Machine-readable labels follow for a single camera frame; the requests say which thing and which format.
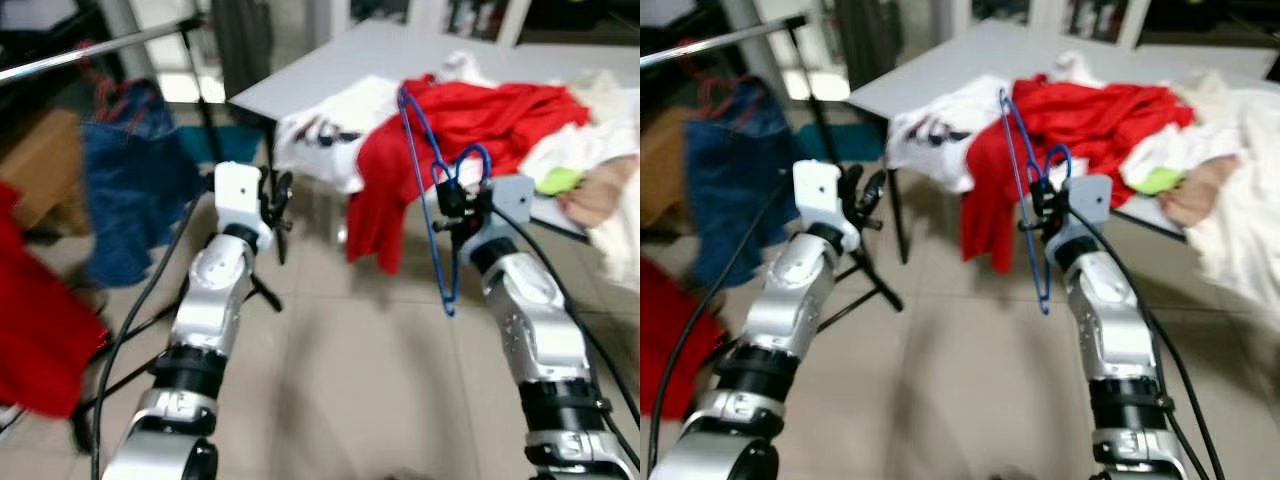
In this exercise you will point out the blue plastic clothes hanger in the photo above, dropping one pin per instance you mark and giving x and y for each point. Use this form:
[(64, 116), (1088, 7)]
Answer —
[(1043, 300), (450, 305)]

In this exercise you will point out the red striped polo shirt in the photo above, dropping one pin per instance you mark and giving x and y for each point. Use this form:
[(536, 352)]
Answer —
[(510, 115), (1110, 115)]

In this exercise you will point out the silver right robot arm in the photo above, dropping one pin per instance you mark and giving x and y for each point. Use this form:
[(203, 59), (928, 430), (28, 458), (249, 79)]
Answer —
[(1105, 310), (530, 310)]

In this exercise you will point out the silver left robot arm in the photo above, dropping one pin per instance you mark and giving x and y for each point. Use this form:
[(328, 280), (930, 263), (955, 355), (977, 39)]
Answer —
[(790, 300), (210, 300)]

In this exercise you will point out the teal floor mat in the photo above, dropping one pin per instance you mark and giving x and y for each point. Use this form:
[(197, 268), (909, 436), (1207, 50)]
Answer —
[(850, 142), (235, 145)]

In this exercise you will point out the lime green cloth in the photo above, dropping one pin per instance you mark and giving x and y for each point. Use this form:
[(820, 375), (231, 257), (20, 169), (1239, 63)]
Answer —
[(1160, 182), (560, 182)]

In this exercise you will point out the black clothes rack stand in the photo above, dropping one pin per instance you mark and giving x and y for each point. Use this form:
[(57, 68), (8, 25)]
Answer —
[(810, 95), (201, 100)]

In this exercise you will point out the blue denim garment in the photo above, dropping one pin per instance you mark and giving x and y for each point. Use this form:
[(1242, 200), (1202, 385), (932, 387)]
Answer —
[(135, 200), (745, 200)]

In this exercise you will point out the white polo shirt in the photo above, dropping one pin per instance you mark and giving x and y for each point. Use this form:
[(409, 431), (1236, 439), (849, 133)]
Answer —
[(465, 68), (1075, 65)]

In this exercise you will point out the dark grey curtain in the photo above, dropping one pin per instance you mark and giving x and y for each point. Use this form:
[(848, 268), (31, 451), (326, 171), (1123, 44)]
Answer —
[(870, 45), (240, 50)]

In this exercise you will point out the cream garment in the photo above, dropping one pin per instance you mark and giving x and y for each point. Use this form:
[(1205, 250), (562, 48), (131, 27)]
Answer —
[(1210, 95), (600, 95)]

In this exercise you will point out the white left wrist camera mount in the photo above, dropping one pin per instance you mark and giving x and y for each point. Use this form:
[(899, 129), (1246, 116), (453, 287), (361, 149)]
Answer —
[(818, 195), (238, 195)]

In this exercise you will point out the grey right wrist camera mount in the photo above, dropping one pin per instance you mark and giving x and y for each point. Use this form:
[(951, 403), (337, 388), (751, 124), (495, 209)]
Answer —
[(510, 200), (1090, 200)]

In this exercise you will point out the chrome clothes rail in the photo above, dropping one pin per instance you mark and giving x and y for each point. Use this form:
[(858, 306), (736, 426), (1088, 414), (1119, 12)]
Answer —
[(100, 47), (720, 40)]

